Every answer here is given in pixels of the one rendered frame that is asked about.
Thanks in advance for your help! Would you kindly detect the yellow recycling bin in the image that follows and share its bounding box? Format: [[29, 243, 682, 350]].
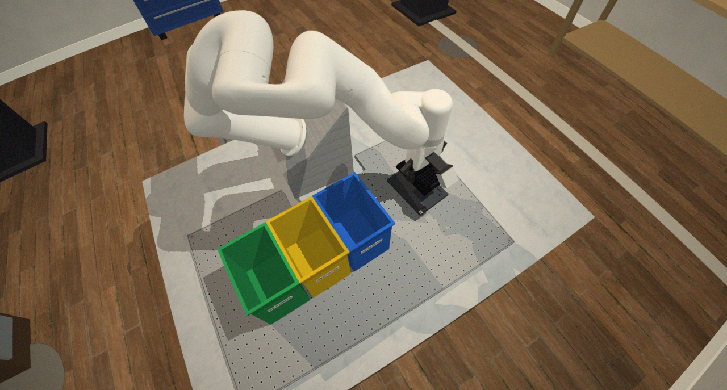
[[266, 196, 351, 297]]

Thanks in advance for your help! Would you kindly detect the blue bin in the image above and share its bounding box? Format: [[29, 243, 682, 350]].
[[312, 172, 395, 272]]

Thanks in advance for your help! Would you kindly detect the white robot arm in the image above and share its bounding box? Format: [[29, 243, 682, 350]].
[[184, 10, 453, 156]]

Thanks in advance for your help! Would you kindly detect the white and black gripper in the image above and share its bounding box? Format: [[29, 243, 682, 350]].
[[400, 140, 447, 184]]

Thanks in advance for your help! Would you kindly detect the green open-top bin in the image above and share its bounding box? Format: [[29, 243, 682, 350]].
[[218, 222, 310, 325]]

